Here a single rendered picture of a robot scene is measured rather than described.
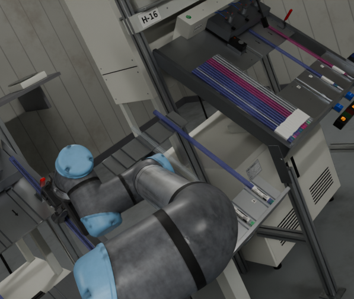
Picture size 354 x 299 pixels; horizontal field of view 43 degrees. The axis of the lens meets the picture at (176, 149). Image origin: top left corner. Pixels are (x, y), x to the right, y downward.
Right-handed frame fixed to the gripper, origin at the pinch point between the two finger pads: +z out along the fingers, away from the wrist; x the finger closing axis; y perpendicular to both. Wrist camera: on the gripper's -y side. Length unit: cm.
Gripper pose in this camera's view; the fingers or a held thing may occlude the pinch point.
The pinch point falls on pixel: (65, 219)
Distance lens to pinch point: 127.7
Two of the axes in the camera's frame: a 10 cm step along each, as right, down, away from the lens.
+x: -7.0, 5.0, -5.2
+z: -3.1, 4.4, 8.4
